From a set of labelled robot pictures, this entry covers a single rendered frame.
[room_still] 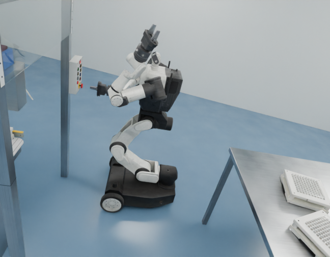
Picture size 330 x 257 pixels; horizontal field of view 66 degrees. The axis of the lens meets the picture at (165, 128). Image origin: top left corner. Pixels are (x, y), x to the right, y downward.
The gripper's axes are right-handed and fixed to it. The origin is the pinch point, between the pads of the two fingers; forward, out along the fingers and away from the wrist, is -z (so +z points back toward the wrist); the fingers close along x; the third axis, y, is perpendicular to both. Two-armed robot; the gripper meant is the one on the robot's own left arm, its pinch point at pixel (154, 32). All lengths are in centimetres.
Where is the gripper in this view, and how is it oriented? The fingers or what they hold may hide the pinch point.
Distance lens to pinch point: 148.7
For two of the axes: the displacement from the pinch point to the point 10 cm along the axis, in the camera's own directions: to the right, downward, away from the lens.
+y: 7.8, -0.4, 6.2
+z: -4.9, 5.8, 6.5
